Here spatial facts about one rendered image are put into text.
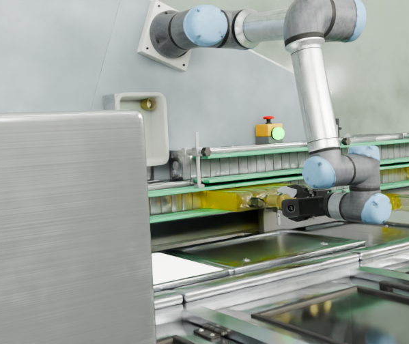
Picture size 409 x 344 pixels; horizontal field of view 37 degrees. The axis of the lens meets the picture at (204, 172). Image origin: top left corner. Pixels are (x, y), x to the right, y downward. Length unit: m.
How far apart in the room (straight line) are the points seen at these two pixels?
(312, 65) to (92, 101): 0.73
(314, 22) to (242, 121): 0.77
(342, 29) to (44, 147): 1.29
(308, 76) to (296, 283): 0.49
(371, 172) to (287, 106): 0.87
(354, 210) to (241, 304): 0.39
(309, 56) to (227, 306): 0.61
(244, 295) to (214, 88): 0.96
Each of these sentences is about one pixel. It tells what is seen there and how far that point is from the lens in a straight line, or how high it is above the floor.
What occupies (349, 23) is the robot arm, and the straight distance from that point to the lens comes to 1.60.
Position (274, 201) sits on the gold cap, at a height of 1.15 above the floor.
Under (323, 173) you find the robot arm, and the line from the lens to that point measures 1.42.
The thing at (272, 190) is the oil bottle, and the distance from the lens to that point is 1.85.
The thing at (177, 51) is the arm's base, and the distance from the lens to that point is 1.95.
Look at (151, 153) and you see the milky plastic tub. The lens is 1.96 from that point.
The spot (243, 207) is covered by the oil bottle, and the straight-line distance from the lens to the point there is 1.77.
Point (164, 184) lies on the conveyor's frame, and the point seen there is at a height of 0.88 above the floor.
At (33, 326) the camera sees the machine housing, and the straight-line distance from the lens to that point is 0.37.
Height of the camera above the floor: 2.47
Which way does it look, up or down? 55 degrees down
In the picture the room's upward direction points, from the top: 92 degrees clockwise
